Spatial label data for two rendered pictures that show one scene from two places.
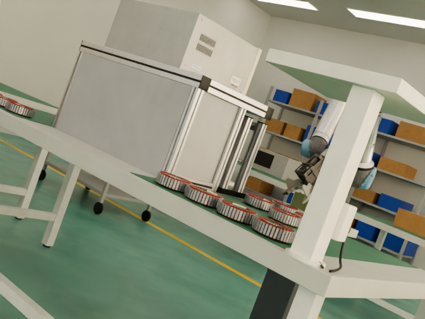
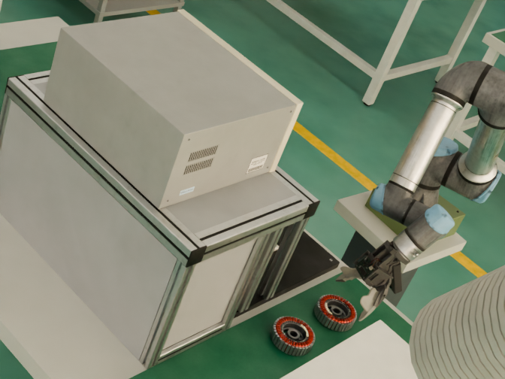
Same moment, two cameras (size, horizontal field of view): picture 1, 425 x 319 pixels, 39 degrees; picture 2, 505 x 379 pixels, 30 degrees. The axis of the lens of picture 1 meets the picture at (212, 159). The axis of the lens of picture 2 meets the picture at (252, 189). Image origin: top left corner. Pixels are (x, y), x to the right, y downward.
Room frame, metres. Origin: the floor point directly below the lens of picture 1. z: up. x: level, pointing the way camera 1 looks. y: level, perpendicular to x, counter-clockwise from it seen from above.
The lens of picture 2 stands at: (0.38, 0.27, 2.33)
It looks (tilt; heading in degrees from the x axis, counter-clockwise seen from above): 33 degrees down; 352
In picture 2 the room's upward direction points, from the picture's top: 22 degrees clockwise
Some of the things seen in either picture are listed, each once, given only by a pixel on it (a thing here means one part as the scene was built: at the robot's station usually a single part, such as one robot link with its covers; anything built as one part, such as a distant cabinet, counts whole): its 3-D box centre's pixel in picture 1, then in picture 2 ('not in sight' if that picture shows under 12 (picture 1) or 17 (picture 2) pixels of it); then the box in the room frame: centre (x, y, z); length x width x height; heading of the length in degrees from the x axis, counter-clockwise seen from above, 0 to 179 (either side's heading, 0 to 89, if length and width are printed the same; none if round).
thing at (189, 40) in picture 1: (183, 48); (172, 101); (2.32, 0.26, 1.22); 0.44 x 0.39 x 0.20; 51
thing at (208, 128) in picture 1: (204, 142); (205, 296); (2.05, 0.05, 0.91); 0.28 x 0.03 x 0.32; 141
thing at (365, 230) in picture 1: (371, 228); not in sight; (8.56, -2.51, 0.43); 0.42 x 0.28 x 0.30; 139
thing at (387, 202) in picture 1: (395, 205); not in sight; (8.43, -2.67, 0.87); 0.42 x 0.36 x 0.19; 143
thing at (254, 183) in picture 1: (258, 185); not in sight; (9.92, -0.86, 0.37); 0.40 x 0.36 x 0.19; 141
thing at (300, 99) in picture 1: (307, 102); not in sight; (9.70, -1.13, 1.93); 0.42 x 0.40 x 0.29; 53
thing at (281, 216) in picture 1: (284, 216); not in sight; (1.99, -0.30, 0.77); 0.11 x 0.11 x 0.04
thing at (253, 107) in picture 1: (174, 79); (162, 147); (2.32, 0.25, 1.09); 0.68 x 0.44 x 0.05; 51
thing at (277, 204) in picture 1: (284, 208); (335, 312); (2.31, -0.33, 0.77); 0.11 x 0.11 x 0.04
